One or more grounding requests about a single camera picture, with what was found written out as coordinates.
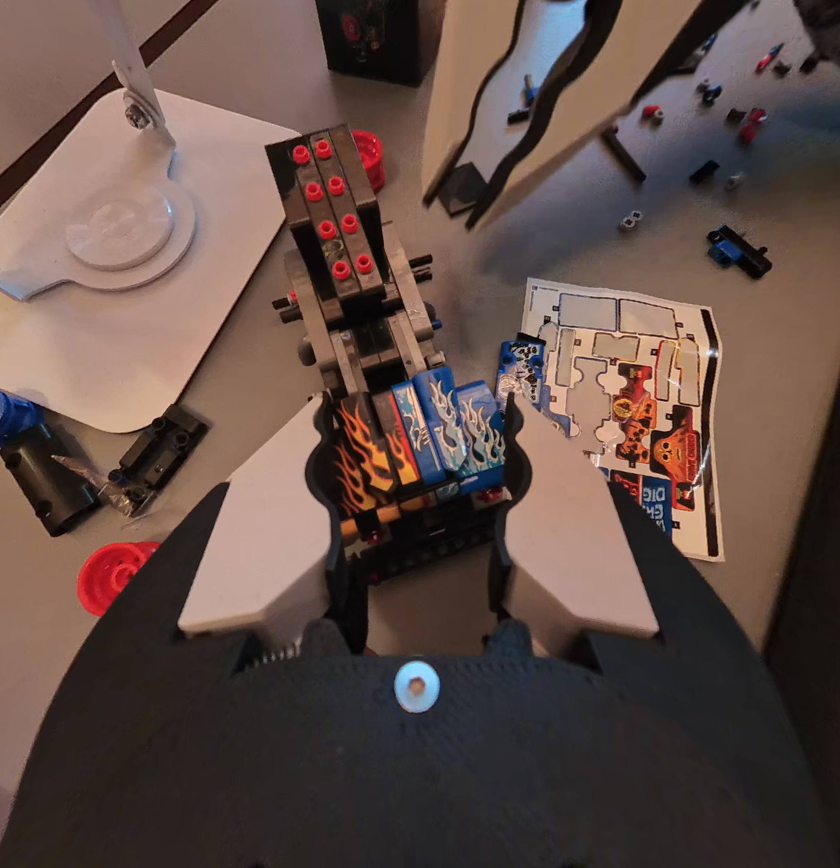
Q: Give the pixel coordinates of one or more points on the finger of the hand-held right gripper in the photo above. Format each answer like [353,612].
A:
[460,68]
[623,54]

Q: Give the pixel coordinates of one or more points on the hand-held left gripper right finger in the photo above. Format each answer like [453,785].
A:
[569,542]

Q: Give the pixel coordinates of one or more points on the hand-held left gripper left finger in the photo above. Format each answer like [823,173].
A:
[257,542]

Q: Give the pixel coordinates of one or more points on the blue skull sticker panel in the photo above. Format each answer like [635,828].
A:
[521,369]

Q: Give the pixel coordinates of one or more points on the toy brick truck model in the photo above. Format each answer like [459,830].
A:
[365,352]

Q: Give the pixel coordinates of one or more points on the person's right forearm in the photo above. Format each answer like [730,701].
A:
[830,20]

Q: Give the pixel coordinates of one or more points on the black toy set box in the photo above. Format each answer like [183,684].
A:
[379,41]

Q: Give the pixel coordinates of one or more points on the thin black rod piece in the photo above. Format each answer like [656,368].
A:
[623,154]

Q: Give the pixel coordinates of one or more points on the red wheel rim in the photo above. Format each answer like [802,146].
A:
[372,159]
[108,576]

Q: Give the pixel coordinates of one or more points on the black studded plate piece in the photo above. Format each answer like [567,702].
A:
[162,447]

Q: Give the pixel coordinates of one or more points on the small clear parts bag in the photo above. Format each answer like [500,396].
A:
[125,495]

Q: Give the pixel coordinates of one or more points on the scattered small brick pieces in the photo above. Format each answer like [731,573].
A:
[752,129]

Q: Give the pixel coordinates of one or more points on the black cylinder brick piece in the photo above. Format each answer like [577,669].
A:
[47,481]

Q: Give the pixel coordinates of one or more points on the black and blue brick piece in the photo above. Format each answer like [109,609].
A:
[745,254]

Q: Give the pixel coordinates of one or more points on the colourful sticker sheet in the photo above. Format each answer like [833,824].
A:
[647,315]

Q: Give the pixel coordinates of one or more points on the blue wheel rim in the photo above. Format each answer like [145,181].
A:
[10,417]

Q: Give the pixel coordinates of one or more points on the white book stand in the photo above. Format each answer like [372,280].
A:
[189,271]

